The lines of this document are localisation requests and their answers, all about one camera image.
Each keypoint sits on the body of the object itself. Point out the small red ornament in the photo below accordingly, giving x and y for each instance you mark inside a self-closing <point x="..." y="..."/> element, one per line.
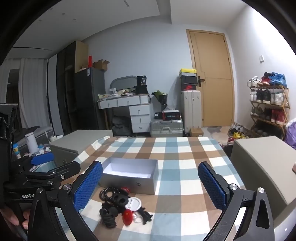
<point x="125" y="190"/>

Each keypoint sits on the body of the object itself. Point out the red packet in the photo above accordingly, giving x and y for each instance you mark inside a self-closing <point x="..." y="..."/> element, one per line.
<point x="90" y="61"/>

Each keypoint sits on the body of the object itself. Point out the black fuzzy scrunchie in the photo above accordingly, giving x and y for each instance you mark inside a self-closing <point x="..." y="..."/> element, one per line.
<point x="119" y="199"/>

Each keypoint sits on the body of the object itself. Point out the dark bag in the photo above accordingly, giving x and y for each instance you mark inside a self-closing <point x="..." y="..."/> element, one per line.
<point x="121" y="126"/>

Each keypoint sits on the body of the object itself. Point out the checked tablecloth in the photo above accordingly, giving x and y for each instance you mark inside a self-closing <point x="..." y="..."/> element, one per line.
<point x="185" y="150"/>

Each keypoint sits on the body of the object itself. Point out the person's left hand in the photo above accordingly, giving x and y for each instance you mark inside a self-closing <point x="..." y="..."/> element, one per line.
<point x="9" y="217"/>

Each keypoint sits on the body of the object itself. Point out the row of shoes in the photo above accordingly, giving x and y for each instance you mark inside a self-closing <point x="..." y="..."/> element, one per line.
<point x="266" y="96"/>

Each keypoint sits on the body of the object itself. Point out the purple bag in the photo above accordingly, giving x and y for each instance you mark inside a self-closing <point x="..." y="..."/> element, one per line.
<point x="291" y="136"/>

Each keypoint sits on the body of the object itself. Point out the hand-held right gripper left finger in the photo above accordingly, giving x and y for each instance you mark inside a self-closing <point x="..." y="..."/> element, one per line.
<point x="89" y="185"/>

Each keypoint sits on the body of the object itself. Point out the white upright suitcase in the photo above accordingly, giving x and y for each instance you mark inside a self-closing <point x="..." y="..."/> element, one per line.
<point x="191" y="111"/>

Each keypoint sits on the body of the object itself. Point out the grey box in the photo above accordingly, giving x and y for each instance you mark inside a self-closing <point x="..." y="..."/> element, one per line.
<point x="138" y="183"/>

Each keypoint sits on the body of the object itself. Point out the red round ornament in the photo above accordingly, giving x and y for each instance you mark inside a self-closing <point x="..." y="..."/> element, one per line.
<point x="127" y="217"/>

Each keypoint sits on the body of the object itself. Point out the wooden door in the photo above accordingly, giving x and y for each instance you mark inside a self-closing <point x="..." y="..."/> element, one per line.
<point x="215" y="92"/>

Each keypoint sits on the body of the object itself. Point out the yellow-lid shoe box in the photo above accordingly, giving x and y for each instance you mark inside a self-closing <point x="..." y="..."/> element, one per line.
<point x="187" y="72"/>

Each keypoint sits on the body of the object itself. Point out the white bottle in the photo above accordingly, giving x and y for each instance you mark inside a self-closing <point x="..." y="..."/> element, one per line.
<point x="31" y="143"/>

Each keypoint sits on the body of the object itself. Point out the pale floor rug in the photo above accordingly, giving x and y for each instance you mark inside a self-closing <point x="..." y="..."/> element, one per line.
<point x="217" y="133"/>

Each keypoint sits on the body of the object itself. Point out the bouquet in black wrap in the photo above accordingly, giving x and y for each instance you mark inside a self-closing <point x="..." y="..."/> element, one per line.
<point x="160" y="97"/>

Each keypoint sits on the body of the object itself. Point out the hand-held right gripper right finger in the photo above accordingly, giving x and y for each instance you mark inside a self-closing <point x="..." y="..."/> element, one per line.
<point x="211" y="185"/>

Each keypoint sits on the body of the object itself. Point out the silver ribbed suitcase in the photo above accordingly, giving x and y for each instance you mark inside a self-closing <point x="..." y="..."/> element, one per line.
<point x="166" y="129"/>

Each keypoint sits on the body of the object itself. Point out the small brown cardboard box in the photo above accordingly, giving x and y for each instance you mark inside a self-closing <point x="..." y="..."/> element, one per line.
<point x="196" y="132"/>

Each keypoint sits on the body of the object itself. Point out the white curtain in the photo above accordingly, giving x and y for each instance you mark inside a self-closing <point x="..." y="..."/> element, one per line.
<point x="32" y="92"/>

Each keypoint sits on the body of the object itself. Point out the black and red box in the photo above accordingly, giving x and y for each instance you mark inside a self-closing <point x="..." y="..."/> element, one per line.
<point x="170" y="115"/>

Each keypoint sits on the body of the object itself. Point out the black hair clip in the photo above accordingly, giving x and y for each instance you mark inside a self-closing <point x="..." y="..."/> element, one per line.
<point x="145" y="216"/>

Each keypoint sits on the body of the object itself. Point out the dark grey fridge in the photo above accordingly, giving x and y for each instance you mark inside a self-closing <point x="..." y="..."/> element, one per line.
<point x="90" y="99"/>

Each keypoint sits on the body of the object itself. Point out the open cardboard box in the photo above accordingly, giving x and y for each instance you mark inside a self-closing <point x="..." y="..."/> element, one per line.
<point x="100" y="65"/>

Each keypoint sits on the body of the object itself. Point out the black appliance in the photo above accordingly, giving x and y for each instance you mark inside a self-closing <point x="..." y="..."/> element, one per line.
<point x="141" y="84"/>

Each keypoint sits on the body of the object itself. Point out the dark wardrobe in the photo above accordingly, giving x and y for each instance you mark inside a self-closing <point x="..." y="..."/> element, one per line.
<point x="66" y="92"/>

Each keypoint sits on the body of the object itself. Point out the tall flat cardboard box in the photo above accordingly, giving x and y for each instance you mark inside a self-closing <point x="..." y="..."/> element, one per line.
<point x="81" y="55"/>

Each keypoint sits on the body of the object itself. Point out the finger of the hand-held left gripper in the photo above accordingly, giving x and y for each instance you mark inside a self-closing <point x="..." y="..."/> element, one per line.
<point x="67" y="169"/>
<point x="42" y="158"/>

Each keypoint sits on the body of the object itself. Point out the grey upholstered chair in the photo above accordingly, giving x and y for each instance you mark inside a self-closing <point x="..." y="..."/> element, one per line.
<point x="261" y="166"/>
<point x="81" y="141"/>

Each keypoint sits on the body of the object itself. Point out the black shoe box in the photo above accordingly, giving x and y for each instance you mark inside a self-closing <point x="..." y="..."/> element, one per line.
<point x="188" y="83"/>

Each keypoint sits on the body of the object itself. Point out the grey rounded frame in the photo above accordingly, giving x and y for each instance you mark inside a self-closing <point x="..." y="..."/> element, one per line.
<point x="122" y="81"/>

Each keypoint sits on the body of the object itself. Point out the pile of shoes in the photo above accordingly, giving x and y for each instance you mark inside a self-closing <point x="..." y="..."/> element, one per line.
<point x="235" y="133"/>

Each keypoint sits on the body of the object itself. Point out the white round badge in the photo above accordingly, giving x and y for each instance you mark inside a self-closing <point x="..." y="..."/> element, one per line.
<point x="133" y="204"/>

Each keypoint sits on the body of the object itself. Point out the wooden shoe rack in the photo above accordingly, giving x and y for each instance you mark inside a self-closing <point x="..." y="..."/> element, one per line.
<point x="269" y="103"/>

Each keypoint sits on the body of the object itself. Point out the white desk with drawers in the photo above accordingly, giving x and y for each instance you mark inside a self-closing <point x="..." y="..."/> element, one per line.
<point x="138" y="111"/>

